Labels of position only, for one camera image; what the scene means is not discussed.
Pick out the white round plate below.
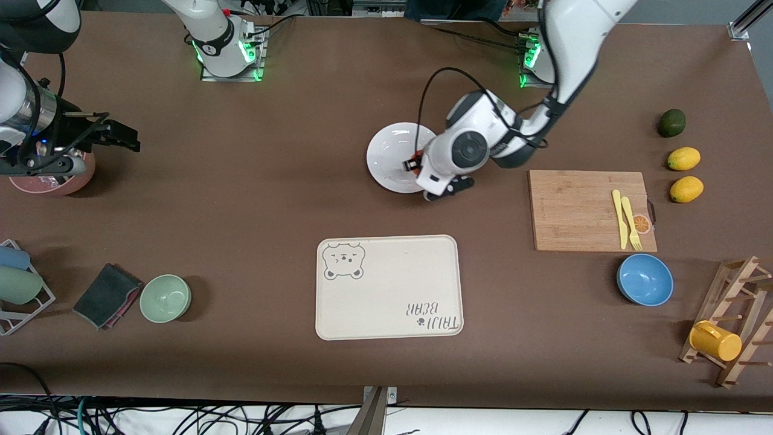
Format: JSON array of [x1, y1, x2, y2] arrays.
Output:
[[366, 123, 439, 194]]

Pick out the pink bowl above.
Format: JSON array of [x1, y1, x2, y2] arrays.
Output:
[[9, 152, 96, 197]]

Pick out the beige tray with bear print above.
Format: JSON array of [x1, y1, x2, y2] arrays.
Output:
[[315, 234, 464, 341]]

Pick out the blue cup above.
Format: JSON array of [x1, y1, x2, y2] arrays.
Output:
[[0, 246, 31, 271]]

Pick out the person in blue jeans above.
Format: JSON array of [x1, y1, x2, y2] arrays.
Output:
[[405, 0, 505, 22]]

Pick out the pale green cup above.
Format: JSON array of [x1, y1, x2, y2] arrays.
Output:
[[0, 266, 44, 305]]

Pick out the folded dark grey cloth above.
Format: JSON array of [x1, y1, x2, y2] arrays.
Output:
[[72, 263, 144, 330]]

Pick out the light green bowl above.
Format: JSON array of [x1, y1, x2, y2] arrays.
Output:
[[140, 274, 192, 324]]

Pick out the bamboo cutting board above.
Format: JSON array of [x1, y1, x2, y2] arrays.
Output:
[[528, 170, 658, 253]]

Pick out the yellow plastic knife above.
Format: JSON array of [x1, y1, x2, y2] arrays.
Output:
[[612, 189, 629, 250]]

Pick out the yellow plastic fork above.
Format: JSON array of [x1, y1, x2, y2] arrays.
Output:
[[621, 196, 643, 251]]

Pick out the dark green avocado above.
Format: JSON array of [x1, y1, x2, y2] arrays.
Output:
[[658, 109, 687, 138]]

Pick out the blue bowl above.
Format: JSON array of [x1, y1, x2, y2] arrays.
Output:
[[617, 253, 674, 307]]

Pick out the yellow lemon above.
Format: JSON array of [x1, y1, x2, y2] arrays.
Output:
[[667, 147, 701, 171], [670, 176, 704, 204]]

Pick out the yellow mug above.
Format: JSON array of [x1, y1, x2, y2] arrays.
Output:
[[689, 320, 743, 363]]

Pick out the wooden mug rack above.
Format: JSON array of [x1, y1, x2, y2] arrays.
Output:
[[678, 256, 773, 388]]

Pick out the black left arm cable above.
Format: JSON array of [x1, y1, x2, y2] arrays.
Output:
[[417, 66, 548, 159]]

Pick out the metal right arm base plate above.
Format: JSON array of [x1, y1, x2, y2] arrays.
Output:
[[200, 27, 267, 82]]

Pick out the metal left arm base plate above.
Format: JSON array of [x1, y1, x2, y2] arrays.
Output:
[[519, 36, 556, 90]]

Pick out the black base power cable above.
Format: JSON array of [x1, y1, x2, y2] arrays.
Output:
[[430, 25, 525, 50], [245, 15, 297, 38]]

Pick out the white wire cup rack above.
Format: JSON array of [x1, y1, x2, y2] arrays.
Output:
[[0, 239, 56, 337]]

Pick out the metal table edge bracket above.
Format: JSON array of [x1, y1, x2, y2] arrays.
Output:
[[362, 387, 397, 435]]

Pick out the aluminium frame profile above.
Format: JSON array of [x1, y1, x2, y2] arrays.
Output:
[[728, 0, 773, 41]]

